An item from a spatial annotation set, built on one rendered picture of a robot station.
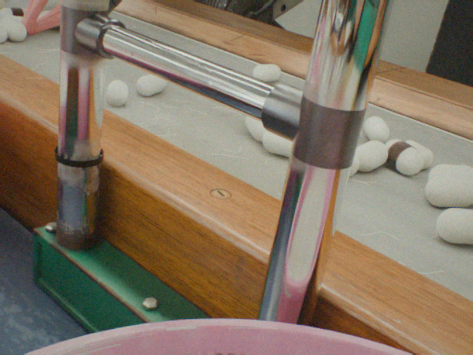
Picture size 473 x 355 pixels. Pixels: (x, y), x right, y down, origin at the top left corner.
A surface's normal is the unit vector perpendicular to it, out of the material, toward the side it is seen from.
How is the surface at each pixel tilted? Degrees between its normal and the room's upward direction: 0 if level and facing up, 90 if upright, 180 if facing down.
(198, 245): 90
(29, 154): 90
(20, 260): 0
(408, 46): 90
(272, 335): 75
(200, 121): 0
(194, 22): 45
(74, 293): 90
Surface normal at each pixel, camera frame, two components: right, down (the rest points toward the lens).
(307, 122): -0.77, 0.16
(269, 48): -0.36, -0.47
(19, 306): 0.14, -0.90
